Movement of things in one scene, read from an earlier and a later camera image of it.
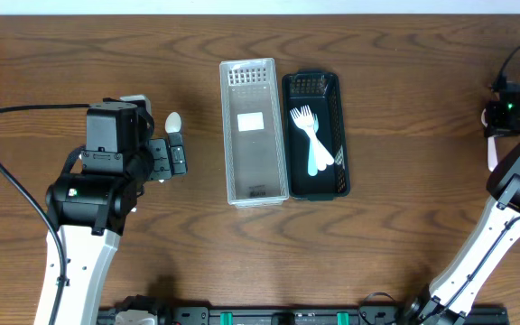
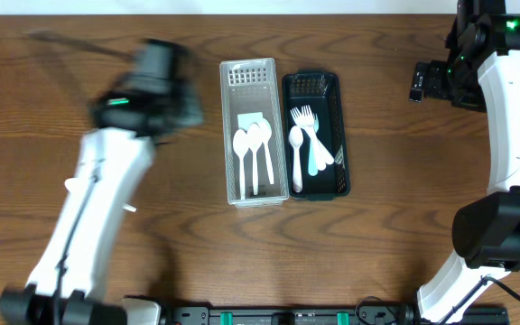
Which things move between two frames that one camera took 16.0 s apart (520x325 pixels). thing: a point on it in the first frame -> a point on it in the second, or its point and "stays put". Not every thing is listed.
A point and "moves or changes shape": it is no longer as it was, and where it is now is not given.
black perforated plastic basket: (320, 89) stays put
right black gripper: (501, 124) -> (433, 86)
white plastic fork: (312, 160) stays put
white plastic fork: (307, 117) stays put
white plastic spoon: (172, 123) moves or changes shape
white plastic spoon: (492, 154) moves or changes shape
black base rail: (302, 316) stays put
